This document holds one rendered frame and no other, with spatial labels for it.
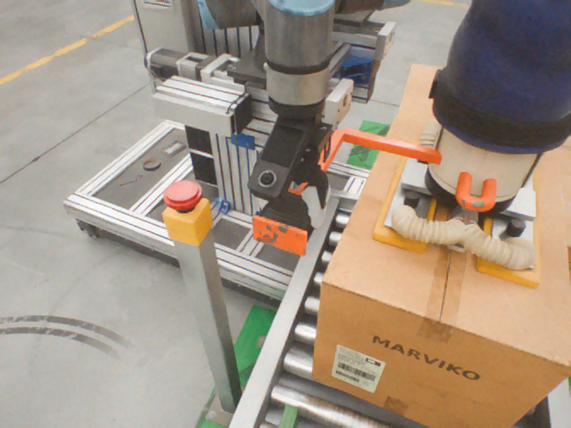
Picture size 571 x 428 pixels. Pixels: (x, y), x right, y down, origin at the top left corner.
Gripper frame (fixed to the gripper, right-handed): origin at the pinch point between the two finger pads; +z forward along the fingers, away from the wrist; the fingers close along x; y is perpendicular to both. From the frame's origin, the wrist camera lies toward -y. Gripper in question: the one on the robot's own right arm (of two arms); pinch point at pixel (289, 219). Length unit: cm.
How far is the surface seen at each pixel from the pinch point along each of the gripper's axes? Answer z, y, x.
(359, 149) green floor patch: 106, 175, 25
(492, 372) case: 22.0, 0.6, -37.0
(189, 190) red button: 3.8, 3.2, 21.1
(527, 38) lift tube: -24.5, 19.5, -24.5
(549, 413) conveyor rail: 49, 13, -57
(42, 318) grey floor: 107, 3, 115
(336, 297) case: 16.3, 0.5, -9.1
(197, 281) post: 27.5, 0.1, 21.5
